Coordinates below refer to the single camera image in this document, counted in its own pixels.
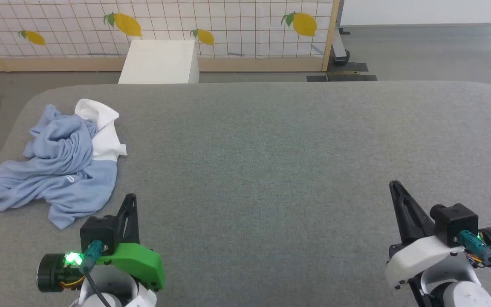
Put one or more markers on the white box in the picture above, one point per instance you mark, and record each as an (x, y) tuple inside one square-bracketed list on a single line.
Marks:
[(160, 62)]

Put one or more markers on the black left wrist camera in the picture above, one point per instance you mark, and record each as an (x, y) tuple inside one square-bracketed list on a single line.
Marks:
[(98, 232)]

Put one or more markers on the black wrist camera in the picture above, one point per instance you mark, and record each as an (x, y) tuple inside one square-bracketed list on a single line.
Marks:
[(456, 221), (98, 232)]

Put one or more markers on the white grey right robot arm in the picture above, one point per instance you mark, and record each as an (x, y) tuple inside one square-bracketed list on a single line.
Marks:
[(463, 294)]

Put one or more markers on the black left gripper motor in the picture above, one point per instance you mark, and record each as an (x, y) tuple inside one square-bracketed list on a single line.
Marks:
[(49, 273)]

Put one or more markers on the light blue polo shirt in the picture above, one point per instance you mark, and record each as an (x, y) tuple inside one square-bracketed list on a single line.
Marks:
[(58, 170)]

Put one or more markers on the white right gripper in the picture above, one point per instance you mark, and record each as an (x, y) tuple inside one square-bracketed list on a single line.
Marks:
[(416, 260)]

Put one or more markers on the lemon print partition screen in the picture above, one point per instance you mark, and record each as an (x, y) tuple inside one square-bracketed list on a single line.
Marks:
[(245, 25)]

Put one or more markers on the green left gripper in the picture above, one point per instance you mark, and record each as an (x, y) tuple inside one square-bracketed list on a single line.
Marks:
[(139, 262)]

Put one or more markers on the black floor plate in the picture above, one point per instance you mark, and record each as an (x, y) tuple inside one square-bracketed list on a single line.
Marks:
[(348, 77)]

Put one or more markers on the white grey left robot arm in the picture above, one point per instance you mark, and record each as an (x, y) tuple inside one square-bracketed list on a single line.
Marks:
[(117, 288)]

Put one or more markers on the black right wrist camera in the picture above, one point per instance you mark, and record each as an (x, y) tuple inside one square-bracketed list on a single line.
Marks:
[(456, 221)]

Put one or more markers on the grey fabric sofa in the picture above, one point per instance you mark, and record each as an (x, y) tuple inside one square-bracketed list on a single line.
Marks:
[(271, 170)]

